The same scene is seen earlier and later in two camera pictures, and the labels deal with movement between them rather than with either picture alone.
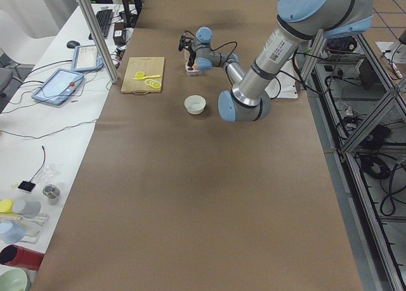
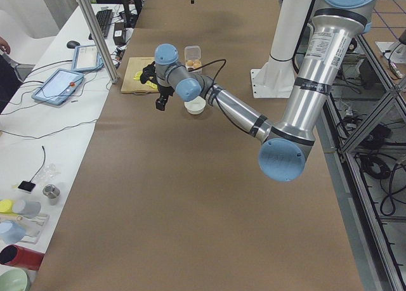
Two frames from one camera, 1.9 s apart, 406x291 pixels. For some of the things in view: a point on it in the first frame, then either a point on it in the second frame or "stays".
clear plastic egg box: [195, 70] stays
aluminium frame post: [91, 23] stays
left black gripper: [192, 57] -> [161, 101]
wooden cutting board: [150, 66] stays
